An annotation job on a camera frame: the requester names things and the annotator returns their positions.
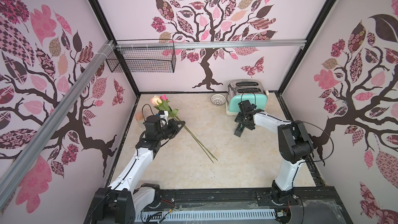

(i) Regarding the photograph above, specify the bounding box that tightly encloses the white slotted cable duct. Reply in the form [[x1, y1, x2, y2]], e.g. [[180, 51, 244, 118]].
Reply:
[[134, 209, 276, 224]]

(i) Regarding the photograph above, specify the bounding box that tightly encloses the mint green toaster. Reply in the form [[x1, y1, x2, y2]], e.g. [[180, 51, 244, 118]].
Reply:
[[226, 80, 269, 116]]

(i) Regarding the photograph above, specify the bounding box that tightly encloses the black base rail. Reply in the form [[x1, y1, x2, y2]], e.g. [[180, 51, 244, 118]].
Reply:
[[140, 187, 351, 224]]

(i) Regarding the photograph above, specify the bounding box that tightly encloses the left aluminium frame rail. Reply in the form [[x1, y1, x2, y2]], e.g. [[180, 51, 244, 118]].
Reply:
[[1, 40, 115, 208]]

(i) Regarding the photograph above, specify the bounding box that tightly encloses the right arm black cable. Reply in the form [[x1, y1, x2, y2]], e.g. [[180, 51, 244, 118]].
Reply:
[[292, 119, 335, 164]]

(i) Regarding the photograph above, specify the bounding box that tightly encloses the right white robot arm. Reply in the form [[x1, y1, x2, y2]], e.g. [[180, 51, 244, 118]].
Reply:
[[234, 100, 314, 205]]

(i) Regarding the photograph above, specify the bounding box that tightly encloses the aluminium frame rail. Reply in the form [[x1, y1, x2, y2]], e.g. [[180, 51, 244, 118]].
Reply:
[[116, 39, 307, 49], [1, 40, 115, 208]]

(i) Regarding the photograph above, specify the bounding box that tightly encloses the black wire basket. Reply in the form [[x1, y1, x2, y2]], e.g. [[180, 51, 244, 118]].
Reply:
[[106, 39, 177, 73]]

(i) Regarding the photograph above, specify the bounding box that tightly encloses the patterned white bowl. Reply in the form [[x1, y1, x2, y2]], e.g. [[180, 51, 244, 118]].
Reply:
[[210, 94, 227, 106]]

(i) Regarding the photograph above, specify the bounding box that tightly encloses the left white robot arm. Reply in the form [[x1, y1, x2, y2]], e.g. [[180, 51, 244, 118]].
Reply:
[[84, 112, 186, 224]]

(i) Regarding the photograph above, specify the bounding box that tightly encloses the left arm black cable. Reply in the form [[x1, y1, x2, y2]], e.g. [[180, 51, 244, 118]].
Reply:
[[141, 103, 156, 122]]

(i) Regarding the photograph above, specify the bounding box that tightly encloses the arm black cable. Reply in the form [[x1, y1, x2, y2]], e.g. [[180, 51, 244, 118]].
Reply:
[[292, 119, 335, 164], [141, 103, 156, 122]]

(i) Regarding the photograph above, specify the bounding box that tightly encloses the rear aluminium frame rail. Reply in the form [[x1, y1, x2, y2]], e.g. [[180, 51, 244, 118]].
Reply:
[[116, 39, 307, 49]]

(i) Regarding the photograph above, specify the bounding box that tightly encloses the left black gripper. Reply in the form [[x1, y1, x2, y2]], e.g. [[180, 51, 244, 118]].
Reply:
[[157, 118, 186, 141]]

